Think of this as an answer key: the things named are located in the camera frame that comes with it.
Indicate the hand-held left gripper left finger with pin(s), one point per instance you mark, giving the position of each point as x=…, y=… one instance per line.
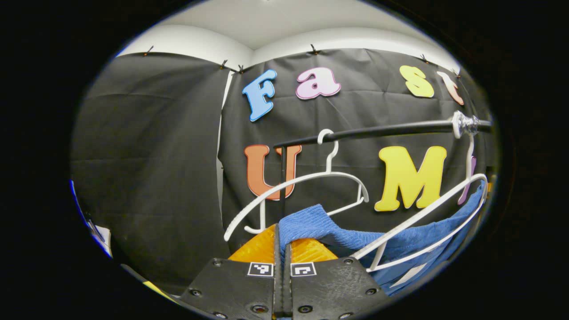
x=231, y=289

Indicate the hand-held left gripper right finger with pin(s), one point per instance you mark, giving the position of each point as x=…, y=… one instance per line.
x=338, y=284

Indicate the white hanger with taped hook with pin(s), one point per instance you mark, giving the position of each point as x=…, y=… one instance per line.
x=420, y=216

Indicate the plain white hanger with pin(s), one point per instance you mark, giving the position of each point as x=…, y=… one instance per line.
x=329, y=162

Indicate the black clothes rack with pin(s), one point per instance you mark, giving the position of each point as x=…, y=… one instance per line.
x=391, y=130

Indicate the blue and white poster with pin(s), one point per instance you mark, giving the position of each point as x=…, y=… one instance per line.
x=100, y=233

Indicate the row of black backdrop clips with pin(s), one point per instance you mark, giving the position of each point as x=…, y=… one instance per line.
x=314, y=49

